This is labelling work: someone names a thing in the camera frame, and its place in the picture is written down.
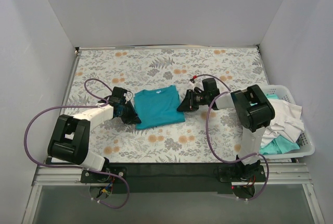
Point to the aluminium frame rail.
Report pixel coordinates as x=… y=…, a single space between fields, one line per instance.
x=293 y=173

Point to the teal t-shirt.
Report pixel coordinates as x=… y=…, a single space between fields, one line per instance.
x=158 y=107

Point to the white t-shirt in basket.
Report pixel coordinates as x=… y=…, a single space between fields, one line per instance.
x=286 y=123

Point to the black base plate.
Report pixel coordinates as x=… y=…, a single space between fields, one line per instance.
x=178 y=177

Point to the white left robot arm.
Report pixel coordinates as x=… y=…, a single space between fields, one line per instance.
x=70 y=138

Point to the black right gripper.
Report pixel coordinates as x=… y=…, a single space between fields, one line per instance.
x=191 y=100

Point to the floral patterned table mat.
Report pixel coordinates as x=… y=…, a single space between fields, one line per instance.
x=205 y=135

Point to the white plastic laundry basket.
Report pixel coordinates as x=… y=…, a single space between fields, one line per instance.
x=305 y=143

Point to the mint green shirt in basket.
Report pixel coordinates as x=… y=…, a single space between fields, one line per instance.
x=279 y=145

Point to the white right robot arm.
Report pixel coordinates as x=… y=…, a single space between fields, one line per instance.
x=254 y=112

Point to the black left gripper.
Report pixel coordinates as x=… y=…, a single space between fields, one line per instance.
x=125 y=112

